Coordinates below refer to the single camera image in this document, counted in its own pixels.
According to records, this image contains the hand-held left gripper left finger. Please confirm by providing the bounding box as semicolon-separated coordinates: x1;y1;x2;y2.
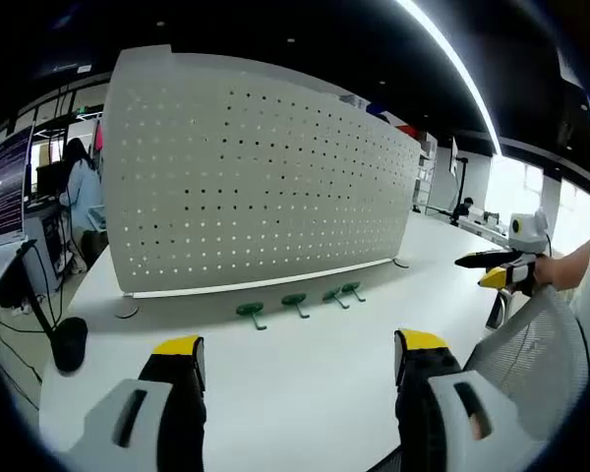
61;334;207;472

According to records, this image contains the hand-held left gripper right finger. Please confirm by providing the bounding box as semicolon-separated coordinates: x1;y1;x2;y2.
394;327;538;472

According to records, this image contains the green hook assembly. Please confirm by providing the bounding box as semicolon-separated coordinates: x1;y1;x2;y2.
235;301;268;331
322;289;350;310
280;292;311;320
340;281;366;303

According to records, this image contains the white perforated mounting plate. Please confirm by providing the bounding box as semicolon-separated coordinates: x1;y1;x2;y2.
101;44;423;320

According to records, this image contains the person's right hand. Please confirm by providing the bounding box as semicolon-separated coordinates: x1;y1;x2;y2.
533;254;565;292

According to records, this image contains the person's left hand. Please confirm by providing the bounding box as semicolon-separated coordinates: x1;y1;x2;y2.
467;413;488;442

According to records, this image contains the grey mesh office chair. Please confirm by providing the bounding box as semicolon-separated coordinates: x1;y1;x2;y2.
373;284;590;472

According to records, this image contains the monitor on black pole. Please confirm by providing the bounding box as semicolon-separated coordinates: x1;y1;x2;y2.
447;136;469;217

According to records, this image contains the white storage shelf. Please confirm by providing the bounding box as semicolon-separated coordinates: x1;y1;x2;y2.
411;131;439;213

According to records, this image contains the black monitor stand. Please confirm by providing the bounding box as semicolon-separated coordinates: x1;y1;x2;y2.
15;239;89;373

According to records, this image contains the ceiling light strip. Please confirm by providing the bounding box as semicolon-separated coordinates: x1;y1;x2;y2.
395;0;503;157

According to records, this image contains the computer monitor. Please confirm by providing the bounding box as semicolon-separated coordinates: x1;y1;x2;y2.
0;121;34;252

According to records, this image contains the black cable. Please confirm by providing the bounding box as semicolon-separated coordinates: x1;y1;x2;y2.
0;245;65;409

